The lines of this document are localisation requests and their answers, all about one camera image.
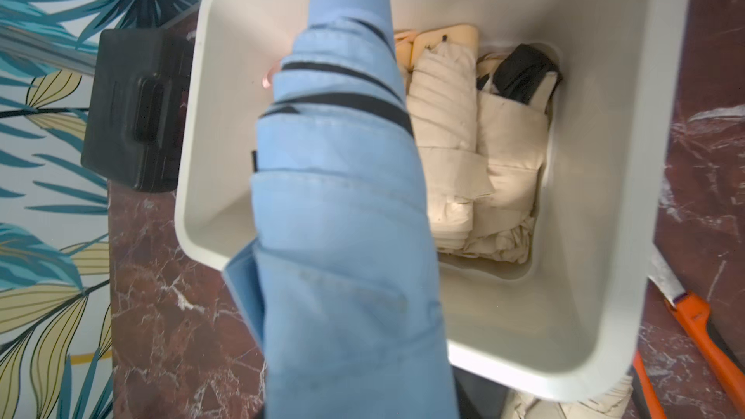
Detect pink umbrella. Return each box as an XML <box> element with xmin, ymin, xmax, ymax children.
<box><xmin>262</xmin><ymin>62</ymin><xmax>281</xmax><ymax>89</ymax></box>

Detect blue umbrella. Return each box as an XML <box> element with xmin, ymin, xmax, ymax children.
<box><xmin>223</xmin><ymin>0</ymin><xmax>459</xmax><ymax>418</ymax></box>

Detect black plastic tool case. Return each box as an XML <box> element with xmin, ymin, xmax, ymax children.
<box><xmin>81</xmin><ymin>29</ymin><xmax>194</xmax><ymax>193</ymax></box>

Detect left aluminium corner post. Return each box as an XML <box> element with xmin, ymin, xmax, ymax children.
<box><xmin>1</xmin><ymin>26</ymin><xmax>96</xmax><ymax>76</ymax></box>

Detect orange handled pliers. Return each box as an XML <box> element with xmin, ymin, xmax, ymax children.
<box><xmin>632</xmin><ymin>248</ymin><xmax>744</xmax><ymax>418</ymax></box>

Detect beige black strap umbrella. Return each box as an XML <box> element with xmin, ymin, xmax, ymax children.
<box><xmin>501</xmin><ymin>376</ymin><xmax>634</xmax><ymax>419</ymax></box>

